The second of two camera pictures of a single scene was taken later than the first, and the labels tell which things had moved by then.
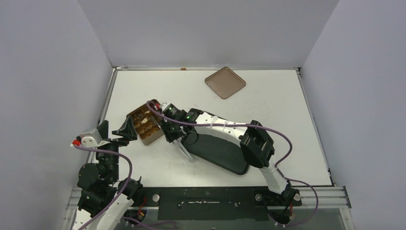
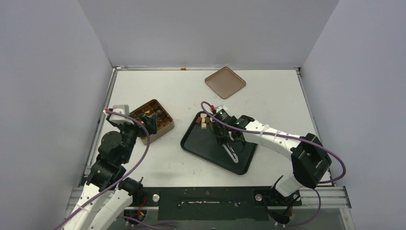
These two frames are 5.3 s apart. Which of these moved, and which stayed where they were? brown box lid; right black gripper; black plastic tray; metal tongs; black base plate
Moved: metal tongs; right black gripper
Stayed: brown box lid; black base plate; black plastic tray
